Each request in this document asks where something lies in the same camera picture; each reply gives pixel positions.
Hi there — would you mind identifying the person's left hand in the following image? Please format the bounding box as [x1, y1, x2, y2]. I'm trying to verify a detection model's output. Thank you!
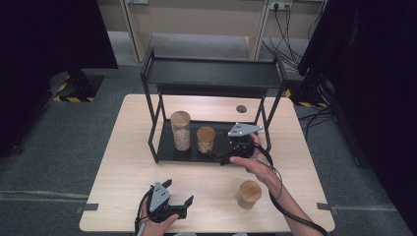
[141, 209, 180, 236]

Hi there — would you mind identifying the black curtain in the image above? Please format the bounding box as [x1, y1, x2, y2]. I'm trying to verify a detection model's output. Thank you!
[297, 0, 417, 236]
[0, 0, 118, 158]

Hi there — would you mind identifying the person's right hand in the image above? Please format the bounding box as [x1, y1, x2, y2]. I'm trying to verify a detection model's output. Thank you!
[229, 132, 283, 195]

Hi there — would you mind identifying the tall glass jar wooden lid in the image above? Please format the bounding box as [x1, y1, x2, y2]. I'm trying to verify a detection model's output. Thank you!
[169, 110, 192, 152]

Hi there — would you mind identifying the beige wooden cabinet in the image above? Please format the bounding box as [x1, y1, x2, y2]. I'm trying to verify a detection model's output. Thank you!
[96, 0, 328, 63]

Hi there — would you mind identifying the black two-tier metal rack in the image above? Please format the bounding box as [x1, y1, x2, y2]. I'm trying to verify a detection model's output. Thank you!
[140, 45, 290, 168]

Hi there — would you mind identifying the left hand-held gripper black cable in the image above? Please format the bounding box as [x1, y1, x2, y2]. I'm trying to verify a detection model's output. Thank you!
[134, 188, 155, 236]

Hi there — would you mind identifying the short glass jar wooden lid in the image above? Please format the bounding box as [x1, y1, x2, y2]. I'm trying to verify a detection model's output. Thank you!
[236, 180, 264, 210]

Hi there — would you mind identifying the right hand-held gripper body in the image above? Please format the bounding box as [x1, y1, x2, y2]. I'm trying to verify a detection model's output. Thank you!
[225, 122, 264, 161]

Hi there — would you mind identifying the hand-held gripper black cable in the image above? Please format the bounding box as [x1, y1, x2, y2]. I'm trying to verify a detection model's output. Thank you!
[134, 188, 155, 236]
[254, 144, 328, 236]

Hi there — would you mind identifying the white wall socket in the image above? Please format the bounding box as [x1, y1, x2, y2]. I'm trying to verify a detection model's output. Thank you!
[269, 0, 294, 11]

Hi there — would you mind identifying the right hand-held gripper black cable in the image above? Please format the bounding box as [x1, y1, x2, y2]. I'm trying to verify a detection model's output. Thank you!
[254, 144, 328, 236]

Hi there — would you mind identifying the bundle of black floor cables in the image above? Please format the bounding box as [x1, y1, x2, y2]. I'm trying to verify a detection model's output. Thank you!
[261, 3, 335, 139]

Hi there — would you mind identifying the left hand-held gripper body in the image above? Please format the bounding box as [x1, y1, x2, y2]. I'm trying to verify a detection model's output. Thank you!
[146, 180, 189, 224]

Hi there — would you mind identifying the stand base with striped tape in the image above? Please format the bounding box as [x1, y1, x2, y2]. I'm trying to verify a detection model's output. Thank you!
[48, 70, 105, 103]
[284, 73, 332, 109]

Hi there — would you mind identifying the medium glass jar wooden lid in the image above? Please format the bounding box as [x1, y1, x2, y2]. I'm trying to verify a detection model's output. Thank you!
[196, 126, 217, 155]

